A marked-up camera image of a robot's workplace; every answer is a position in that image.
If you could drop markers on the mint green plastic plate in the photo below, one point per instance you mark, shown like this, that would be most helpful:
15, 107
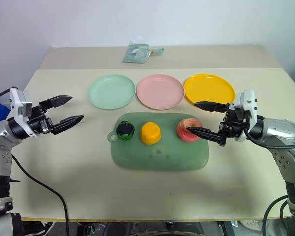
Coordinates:
111, 91

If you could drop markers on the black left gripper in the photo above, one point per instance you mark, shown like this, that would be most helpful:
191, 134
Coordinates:
40, 121

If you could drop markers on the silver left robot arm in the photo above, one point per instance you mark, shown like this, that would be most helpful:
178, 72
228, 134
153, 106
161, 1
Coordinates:
0, 152

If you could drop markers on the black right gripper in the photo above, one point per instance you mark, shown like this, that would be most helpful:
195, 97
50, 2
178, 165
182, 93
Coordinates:
232, 126

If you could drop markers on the yellow plastic plate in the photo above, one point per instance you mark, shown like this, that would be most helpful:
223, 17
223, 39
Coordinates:
209, 88

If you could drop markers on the yellow toy fruit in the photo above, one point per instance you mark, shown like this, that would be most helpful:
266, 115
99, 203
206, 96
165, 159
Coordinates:
150, 133

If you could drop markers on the pink plastic plate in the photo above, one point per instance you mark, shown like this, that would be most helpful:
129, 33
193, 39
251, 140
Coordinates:
160, 91

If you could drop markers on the pink red toy apple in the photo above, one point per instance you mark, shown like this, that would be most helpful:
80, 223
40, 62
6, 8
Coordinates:
184, 134

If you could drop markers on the green packaged cloth bundle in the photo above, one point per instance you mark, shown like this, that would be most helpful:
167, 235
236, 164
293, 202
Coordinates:
136, 52

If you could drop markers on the dark green toy fruit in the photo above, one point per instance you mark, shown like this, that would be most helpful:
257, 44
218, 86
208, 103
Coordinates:
125, 130

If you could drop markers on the cream table cover sheet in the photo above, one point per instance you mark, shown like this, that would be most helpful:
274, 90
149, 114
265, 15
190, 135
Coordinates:
88, 186

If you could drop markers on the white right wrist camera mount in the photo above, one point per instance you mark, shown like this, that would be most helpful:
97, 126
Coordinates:
248, 98

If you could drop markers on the translucent green cutting mat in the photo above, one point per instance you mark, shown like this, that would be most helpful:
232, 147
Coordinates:
162, 157

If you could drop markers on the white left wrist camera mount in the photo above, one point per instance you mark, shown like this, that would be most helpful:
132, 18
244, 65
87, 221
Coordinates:
18, 98

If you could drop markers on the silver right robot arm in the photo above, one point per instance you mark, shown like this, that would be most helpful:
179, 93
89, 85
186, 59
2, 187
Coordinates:
281, 129

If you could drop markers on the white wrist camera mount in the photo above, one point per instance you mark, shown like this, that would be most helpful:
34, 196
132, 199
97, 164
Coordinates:
18, 98
248, 98

